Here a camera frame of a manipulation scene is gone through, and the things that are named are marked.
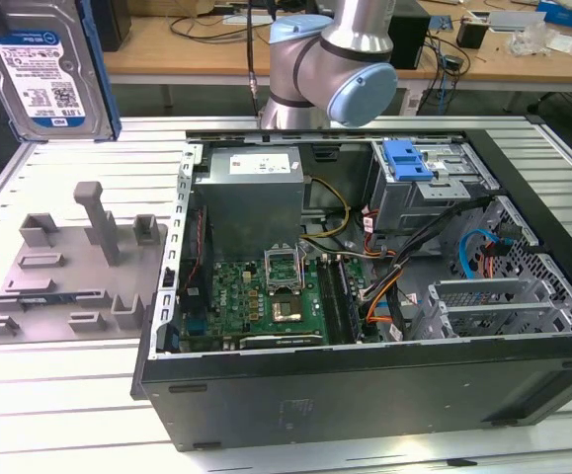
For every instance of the hard disk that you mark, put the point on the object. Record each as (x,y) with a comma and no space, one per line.
(43,74)

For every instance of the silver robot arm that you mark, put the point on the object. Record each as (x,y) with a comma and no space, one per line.
(315,59)

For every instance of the metal disk bay cage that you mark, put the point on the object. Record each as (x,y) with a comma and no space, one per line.
(483,289)

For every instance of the grey power supply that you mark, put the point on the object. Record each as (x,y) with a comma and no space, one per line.
(251,207)

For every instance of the CPU socket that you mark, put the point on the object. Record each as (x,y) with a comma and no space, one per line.
(285,310)

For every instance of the green motherboard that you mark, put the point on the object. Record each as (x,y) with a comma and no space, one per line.
(236,296)

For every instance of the black case fan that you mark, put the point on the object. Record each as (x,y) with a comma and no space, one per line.
(201,247)

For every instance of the black graphics card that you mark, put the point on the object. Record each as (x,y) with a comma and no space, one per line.
(280,340)

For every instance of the grey optical drive cage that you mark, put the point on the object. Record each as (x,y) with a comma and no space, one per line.
(414,207)

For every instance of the blue drive bay latch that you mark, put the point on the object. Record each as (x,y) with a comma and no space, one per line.
(406,163)

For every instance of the black PC case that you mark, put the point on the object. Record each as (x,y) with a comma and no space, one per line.
(364,400)

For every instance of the wooden desk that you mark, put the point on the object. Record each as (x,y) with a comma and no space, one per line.
(191,54)

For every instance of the grey parts rack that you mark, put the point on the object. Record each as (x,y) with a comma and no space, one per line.
(68,276)

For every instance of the green RAM stick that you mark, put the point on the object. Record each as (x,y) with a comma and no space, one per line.
(48,298)

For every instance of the black computer tower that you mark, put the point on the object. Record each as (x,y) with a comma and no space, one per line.
(115,24)

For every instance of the small black box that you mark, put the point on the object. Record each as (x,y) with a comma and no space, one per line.
(472,33)

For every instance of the clear plastic bag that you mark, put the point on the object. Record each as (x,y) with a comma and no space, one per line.
(527,39)

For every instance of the blue cardboard box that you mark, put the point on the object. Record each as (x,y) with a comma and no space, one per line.
(569,15)

